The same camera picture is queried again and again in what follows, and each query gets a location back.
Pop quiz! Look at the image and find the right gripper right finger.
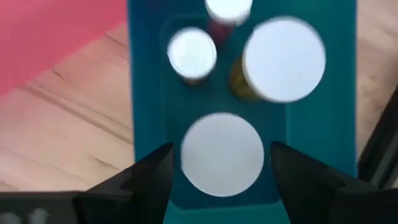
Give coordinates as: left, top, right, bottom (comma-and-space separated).
269, 140, 398, 224

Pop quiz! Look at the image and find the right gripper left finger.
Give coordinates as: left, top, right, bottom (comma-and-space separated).
76, 141, 175, 224

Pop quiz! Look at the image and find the large white-capped medicine bottle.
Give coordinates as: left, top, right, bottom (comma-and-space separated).
229, 16, 326, 103
180, 111, 265, 198

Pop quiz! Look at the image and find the small white-capped medicine bottle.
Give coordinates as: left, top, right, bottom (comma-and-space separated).
204, 0, 253, 44
167, 27, 218, 86

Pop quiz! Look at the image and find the blue plastic bin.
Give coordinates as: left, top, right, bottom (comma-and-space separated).
126, 0, 359, 224

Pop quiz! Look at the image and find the pink plastic bin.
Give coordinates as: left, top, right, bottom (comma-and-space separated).
0, 0, 129, 98

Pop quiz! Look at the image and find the black metal table frame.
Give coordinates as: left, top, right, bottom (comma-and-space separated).
357, 88, 398, 190

